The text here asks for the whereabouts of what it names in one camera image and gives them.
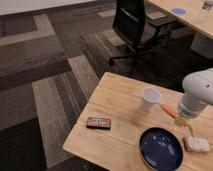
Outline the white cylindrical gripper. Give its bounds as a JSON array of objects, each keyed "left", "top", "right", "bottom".
[{"left": 175, "top": 92, "right": 207, "bottom": 137}]

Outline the orange pepper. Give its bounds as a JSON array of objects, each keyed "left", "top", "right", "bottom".
[{"left": 160, "top": 104, "right": 177, "bottom": 119}]

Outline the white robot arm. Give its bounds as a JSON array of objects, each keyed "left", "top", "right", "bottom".
[{"left": 175, "top": 68, "right": 213, "bottom": 135}]

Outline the white sponge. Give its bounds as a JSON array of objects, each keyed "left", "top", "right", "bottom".
[{"left": 183, "top": 136, "right": 211, "bottom": 152}]

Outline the dark blue plate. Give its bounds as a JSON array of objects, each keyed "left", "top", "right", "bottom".
[{"left": 139, "top": 127, "right": 183, "bottom": 171}]

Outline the white paper cup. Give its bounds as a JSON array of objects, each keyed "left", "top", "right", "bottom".
[{"left": 141, "top": 87, "right": 161, "bottom": 112}]

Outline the brown chocolate bar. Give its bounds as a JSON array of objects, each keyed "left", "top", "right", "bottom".
[{"left": 86, "top": 117, "right": 111, "bottom": 130}]

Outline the wooden far desk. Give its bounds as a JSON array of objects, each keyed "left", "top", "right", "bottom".
[{"left": 147, "top": 0, "right": 213, "bottom": 39}]

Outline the blue round coaster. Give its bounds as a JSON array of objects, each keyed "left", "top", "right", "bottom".
[{"left": 171, "top": 8, "right": 186, "bottom": 14}]

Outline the black office chair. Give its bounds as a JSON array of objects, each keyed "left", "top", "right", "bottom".
[{"left": 109, "top": 0, "right": 175, "bottom": 65}]

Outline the small object on far desk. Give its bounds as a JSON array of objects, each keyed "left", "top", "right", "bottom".
[{"left": 202, "top": 1, "right": 213, "bottom": 10}]

